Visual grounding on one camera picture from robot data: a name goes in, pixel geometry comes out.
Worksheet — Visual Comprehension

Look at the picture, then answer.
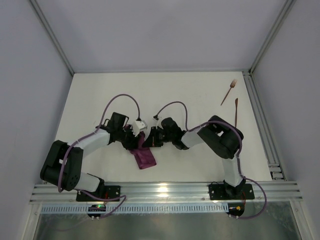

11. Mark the aluminium frame post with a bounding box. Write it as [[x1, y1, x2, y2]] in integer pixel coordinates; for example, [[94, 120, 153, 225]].
[[248, 0, 296, 75], [28, 0, 75, 77]]

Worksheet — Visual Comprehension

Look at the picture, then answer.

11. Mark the right controller board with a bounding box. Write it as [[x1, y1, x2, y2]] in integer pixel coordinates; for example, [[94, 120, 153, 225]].
[[226, 205, 245, 218]]

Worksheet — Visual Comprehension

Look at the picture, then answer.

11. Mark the right side aluminium rail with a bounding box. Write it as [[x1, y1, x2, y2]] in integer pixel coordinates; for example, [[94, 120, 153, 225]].
[[242, 71, 287, 181]]

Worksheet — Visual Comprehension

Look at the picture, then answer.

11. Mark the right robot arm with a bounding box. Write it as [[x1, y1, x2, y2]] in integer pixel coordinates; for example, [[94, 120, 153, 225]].
[[142, 115, 246, 199]]

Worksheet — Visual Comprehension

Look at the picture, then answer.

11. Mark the purple satin napkin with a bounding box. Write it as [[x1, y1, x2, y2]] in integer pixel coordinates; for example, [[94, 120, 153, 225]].
[[128, 131, 157, 170]]

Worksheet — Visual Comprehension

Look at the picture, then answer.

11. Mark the right aluminium frame post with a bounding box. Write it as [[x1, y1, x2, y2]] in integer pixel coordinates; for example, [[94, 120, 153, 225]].
[[248, 0, 296, 75]]

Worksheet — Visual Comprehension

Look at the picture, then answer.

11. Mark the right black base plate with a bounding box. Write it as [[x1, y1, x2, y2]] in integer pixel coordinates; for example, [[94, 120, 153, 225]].
[[208, 182, 255, 201]]

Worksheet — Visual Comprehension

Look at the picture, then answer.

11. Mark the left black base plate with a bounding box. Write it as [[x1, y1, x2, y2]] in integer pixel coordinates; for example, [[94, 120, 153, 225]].
[[76, 185, 121, 202]]

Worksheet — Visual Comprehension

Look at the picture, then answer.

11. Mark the slotted grey cable duct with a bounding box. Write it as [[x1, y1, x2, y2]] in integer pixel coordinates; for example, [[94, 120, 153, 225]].
[[40, 202, 228, 214]]

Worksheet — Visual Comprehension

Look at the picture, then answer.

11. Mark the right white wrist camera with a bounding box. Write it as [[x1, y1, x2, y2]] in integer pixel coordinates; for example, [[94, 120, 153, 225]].
[[153, 115, 163, 129]]

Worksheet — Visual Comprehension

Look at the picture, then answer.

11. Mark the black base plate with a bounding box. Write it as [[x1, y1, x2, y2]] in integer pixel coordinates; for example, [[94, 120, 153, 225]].
[[76, 185, 121, 202], [208, 182, 255, 201]]

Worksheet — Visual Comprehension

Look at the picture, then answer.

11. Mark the controller board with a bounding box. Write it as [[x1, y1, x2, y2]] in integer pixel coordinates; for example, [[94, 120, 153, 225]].
[[226, 205, 245, 218], [87, 204, 106, 219]]

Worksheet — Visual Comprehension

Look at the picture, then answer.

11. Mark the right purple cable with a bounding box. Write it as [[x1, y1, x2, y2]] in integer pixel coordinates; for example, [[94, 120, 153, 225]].
[[157, 100, 268, 221]]

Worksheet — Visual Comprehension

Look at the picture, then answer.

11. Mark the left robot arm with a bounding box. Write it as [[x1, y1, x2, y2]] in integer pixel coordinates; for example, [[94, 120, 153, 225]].
[[40, 112, 147, 193]]

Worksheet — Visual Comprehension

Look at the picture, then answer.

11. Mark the left controller board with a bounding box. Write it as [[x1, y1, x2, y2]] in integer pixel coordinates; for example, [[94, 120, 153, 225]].
[[87, 204, 106, 219]]

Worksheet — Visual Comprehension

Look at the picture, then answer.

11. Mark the aluminium rail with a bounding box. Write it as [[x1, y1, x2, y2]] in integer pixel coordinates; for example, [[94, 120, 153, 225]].
[[242, 71, 287, 181], [29, 181, 303, 204]]

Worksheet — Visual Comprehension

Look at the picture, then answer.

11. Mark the left aluminium frame post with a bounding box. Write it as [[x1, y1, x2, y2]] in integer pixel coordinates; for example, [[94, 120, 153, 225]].
[[28, 0, 75, 77]]

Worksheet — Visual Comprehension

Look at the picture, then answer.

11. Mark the aluminium front rail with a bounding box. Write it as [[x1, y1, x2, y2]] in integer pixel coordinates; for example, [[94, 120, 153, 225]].
[[29, 181, 303, 204]]

